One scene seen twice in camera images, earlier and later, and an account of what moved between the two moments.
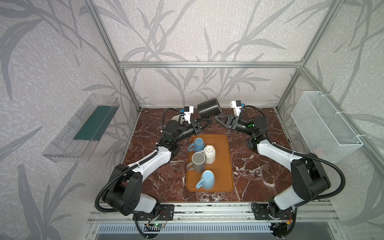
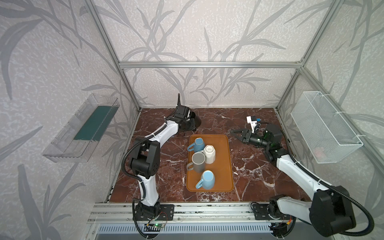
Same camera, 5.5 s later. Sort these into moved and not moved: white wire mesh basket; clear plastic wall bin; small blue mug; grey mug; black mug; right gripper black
Moved: right gripper black; black mug
Not moved: white wire mesh basket; small blue mug; grey mug; clear plastic wall bin
